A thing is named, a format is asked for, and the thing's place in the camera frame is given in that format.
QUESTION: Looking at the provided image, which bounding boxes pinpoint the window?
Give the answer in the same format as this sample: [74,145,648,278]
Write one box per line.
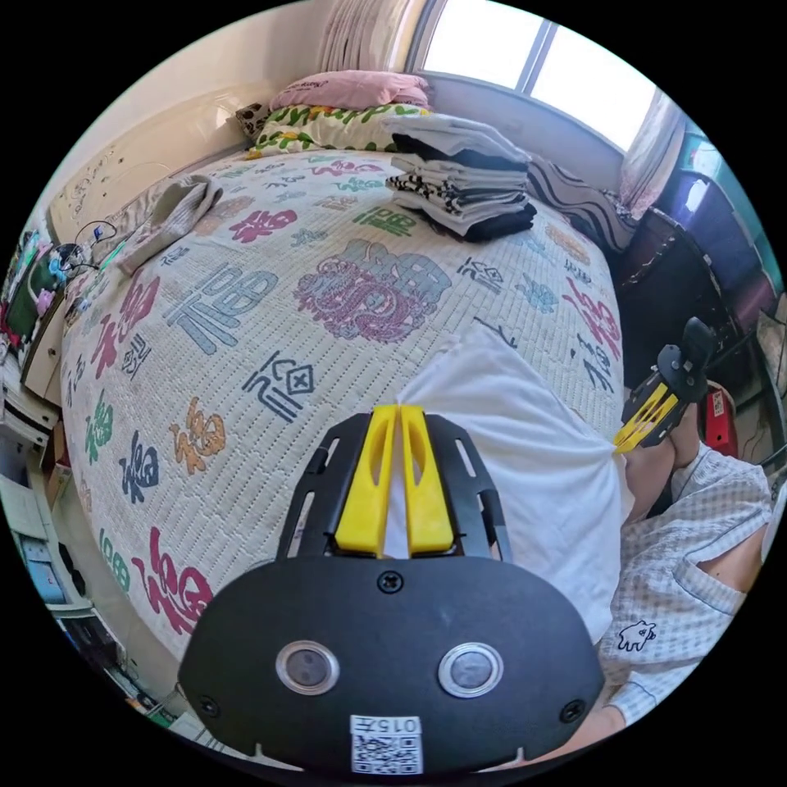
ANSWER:
[405,0,672,152]

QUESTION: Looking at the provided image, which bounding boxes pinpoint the cluttered bedside cabinet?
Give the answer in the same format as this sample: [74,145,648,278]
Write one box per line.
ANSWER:
[0,227,118,445]

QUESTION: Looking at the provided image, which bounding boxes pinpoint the black and white patterned cushion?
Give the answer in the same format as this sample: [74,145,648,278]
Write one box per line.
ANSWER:
[235,102,273,140]

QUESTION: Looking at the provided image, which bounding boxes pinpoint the pile of clothes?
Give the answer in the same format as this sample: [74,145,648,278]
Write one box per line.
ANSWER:
[380,113,539,244]

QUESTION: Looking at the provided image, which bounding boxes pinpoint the white t-shirt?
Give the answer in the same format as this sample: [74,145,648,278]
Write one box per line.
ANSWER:
[385,324,635,645]

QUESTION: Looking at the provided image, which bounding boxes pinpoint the beige knitted garment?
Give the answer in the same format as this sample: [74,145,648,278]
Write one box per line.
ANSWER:
[102,174,225,278]

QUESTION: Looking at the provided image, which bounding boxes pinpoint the bed with printed quilt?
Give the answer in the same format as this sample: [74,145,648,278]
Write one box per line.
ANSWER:
[48,85,635,677]

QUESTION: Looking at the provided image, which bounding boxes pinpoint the pale striped curtain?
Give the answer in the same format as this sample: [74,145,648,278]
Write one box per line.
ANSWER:
[316,0,431,76]

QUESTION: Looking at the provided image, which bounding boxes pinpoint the person's left forearm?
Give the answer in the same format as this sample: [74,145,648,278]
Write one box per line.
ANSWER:
[491,703,628,770]

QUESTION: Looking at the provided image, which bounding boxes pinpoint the person's body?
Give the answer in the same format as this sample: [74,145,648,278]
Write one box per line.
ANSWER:
[599,439,777,730]

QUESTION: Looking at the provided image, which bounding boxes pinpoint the pink pillow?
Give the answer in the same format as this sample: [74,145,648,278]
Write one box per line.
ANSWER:
[269,69,433,113]

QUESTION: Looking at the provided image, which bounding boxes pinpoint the green printed white pillow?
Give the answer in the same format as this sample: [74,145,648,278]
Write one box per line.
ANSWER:
[245,102,431,161]

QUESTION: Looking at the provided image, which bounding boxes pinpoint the pink floral curtain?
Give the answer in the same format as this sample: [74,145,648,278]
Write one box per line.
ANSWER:
[616,90,687,217]

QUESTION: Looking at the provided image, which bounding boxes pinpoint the person's right forearm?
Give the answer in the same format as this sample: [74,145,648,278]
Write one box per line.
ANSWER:
[671,412,706,488]

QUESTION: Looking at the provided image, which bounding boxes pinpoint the striped dark rolled blanket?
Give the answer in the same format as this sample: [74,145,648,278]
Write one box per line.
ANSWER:
[527,157,638,254]

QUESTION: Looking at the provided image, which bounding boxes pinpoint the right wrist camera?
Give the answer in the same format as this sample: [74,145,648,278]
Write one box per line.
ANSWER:
[680,316,719,377]

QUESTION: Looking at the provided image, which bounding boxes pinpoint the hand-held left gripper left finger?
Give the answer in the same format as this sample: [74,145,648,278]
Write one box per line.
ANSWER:
[334,405,399,558]

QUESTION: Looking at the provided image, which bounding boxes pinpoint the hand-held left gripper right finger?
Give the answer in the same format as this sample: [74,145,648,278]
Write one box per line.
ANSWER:
[400,405,458,559]

